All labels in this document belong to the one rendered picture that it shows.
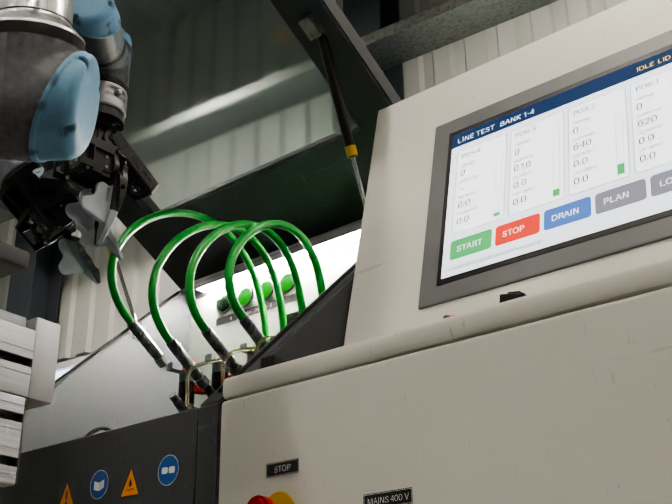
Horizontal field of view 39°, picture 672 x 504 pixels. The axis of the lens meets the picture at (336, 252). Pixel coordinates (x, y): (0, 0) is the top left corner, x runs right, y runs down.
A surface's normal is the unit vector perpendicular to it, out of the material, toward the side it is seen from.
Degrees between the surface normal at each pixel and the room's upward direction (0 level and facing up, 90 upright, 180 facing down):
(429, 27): 180
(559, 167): 76
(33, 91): 109
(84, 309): 90
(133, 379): 90
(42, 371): 90
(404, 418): 90
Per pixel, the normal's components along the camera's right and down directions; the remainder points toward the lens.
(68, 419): 0.78, -0.27
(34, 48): 0.36, -0.18
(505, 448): -0.63, -0.31
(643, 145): -0.62, -0.52
